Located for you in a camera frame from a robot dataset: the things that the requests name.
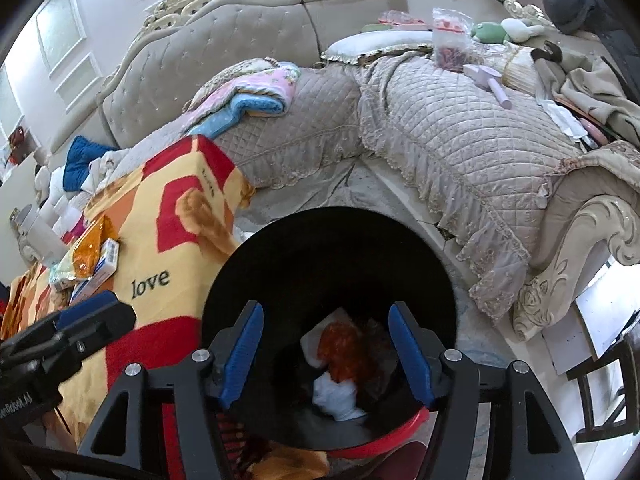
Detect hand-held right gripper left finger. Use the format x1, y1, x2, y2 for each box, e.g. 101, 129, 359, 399
75, 301, 265, 480

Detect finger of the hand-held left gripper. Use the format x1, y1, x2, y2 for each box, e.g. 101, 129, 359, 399
52, 291, 137, 343
0, 327, 101, 375

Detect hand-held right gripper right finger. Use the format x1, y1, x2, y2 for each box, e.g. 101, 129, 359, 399
387, 301, 586, 480

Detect teal tissue pack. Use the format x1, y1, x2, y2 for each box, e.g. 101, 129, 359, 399
47, 255, 83, 291

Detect black bin with red rim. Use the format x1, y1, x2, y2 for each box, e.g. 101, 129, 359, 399
201, 206, 458, 458

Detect white blue medicine box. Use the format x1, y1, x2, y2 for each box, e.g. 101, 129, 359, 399
67, 275, 116, 306

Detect orange snack packet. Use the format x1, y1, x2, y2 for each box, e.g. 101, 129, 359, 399
70, 215, 118, 281

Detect crumpled orange wrapper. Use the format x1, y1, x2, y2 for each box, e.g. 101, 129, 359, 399
320, 322, 373, 383

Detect white plastic bag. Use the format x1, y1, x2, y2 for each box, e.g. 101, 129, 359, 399
300, 308, 361, 367

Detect crumpled white tissue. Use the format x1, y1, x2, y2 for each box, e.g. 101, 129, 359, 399
312, 372, 368, 422

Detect white thermos flask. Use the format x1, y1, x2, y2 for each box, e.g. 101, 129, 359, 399
7, 204, 68, 266

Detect white bottle with pink label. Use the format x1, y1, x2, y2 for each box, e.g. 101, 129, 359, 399
37, 195, 86, 241

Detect orange red printed blanket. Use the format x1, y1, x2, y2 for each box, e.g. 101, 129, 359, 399
0, 135, 331, 480

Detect white cloth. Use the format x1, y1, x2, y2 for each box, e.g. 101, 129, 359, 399
32, 165, 68, 206

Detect dark blue cloth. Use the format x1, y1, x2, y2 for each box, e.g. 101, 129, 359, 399
62, 136, 118, 193

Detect white fleece cover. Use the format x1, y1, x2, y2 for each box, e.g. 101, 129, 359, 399
87, 110, 211, 186

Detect white board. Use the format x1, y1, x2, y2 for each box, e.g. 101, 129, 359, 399
542, 285, 640, 376

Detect dark wooden chair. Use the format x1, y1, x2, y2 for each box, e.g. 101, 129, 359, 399
565, 310, 640, 443

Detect red decoration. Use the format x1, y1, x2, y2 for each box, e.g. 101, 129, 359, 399
7, 127, 31, 153

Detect beige quilted sofa cover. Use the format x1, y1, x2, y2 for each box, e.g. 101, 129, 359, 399
190, 52, 640, 318

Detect folded pink floral blanket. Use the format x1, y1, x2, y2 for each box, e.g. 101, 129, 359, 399
177, 57, 303, 141

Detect white paper sheets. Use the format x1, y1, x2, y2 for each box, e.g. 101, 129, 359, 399
540, 100, 588, 141

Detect beige tufted sofa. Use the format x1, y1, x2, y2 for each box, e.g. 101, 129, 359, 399
47, 0, 640, 343

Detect white fringed pillow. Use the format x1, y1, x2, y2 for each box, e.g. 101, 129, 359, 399
322, 30, 436, 66

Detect clear bag with red bits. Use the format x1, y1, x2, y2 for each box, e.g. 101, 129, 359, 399
431, 7, 475, 70

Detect beige clothing pile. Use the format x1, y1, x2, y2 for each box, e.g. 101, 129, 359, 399
532, 45, 640, 151

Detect green white plush toy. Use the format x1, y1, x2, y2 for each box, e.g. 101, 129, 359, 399
470, 17, 546, 43

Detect dark grey hat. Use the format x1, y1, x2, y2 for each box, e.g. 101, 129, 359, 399
542, 0, 598, 36

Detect black jacket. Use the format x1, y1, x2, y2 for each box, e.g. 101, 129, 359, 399
595, 7, 640, 76

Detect black cable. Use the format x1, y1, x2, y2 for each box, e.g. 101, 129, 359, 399
0, 437, 106, 480

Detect dark curved handle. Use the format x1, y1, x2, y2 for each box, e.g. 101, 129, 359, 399
530, 45, 566, 63

